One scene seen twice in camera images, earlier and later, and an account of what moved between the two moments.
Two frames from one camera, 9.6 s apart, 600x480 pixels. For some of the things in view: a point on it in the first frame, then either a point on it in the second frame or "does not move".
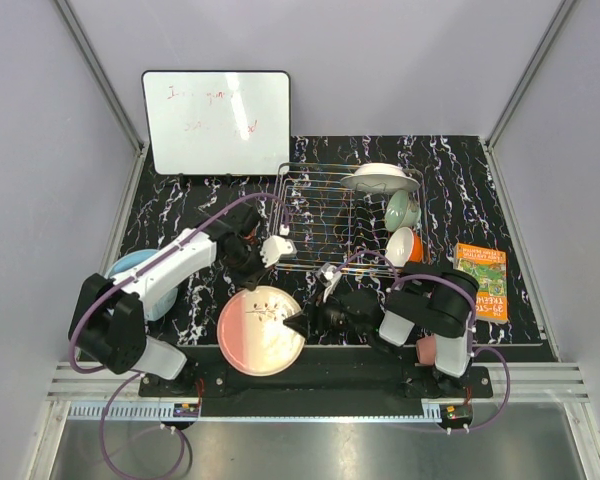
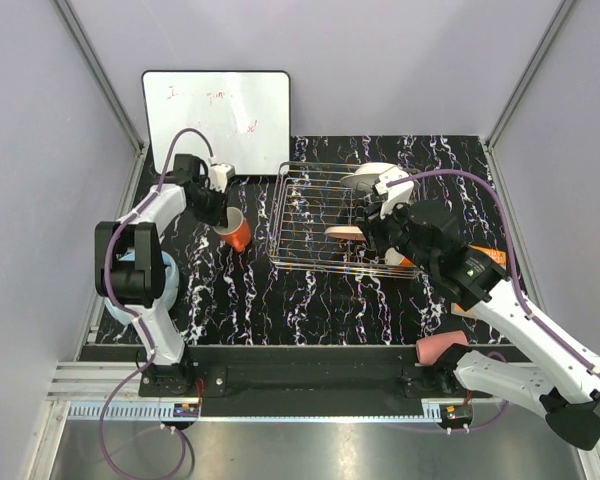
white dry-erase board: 218,122 does not move
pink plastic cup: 426,349 does not move
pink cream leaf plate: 252,333 -> 345,232
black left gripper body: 246,263 -> 210,204
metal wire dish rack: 330,222 does not move
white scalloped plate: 380,178 does not move
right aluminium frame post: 559,15 does not move
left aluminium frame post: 110,95 does not move
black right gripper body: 334,312 -> 393,231
